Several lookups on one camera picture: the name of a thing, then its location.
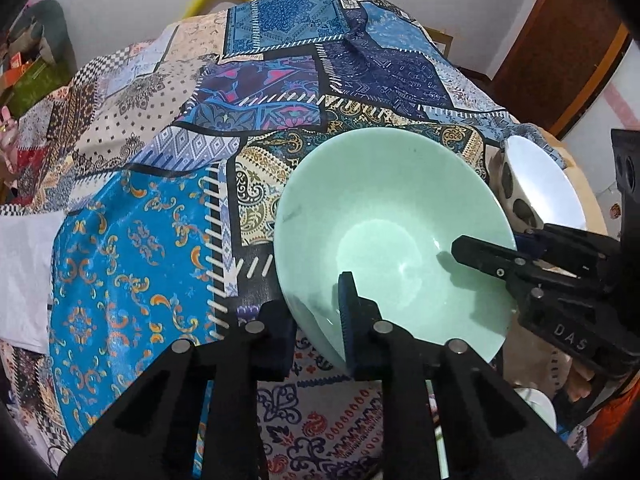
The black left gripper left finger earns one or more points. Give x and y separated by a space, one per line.
191 391

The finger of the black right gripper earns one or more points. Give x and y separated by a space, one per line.
488 258

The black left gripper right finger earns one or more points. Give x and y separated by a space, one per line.
446 412

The white bowl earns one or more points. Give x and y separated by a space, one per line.
533 190

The mint green bowl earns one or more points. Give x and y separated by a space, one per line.
385 205

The orange sleeve forearm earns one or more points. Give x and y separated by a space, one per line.
610 417

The right hand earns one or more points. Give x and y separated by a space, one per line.
587 391

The brown wooden door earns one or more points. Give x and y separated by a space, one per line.
564 55

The white folded cloth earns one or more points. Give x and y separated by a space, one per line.
26 258

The cardboard box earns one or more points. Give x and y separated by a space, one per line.
441 40

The patchwork patterned bedspread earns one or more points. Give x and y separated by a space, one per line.
161 167

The green box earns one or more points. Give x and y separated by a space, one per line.
39 80

